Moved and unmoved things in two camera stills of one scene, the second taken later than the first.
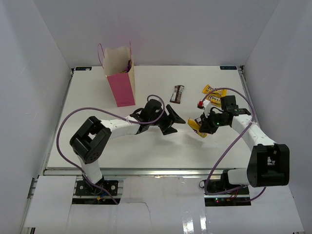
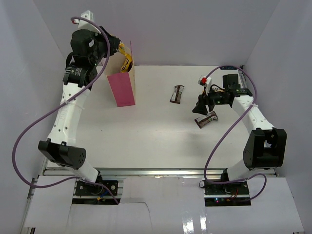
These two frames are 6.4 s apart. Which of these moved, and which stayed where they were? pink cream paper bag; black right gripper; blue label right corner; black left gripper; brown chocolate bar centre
Moved: black left gripper; black right gripper
Stayed: blue label right corner; brown chocolate bar centre; pink cream paper bag
